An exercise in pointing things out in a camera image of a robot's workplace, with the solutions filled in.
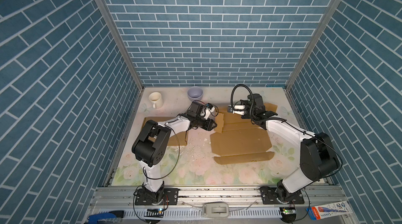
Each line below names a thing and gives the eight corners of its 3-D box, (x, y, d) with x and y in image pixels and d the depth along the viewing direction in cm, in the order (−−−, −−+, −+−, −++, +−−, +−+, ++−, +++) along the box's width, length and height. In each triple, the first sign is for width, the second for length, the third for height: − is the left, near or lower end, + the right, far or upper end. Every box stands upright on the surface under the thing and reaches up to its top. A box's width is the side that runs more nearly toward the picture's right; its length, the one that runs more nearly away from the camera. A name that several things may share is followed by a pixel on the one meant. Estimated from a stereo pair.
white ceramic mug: (156, 113, 106) (153, 105, 100) (150, 102, 112) (147, 94, 106) (167, 108, 109) (164, 100, 103) (160, 98, 115) (157, 90, 109)
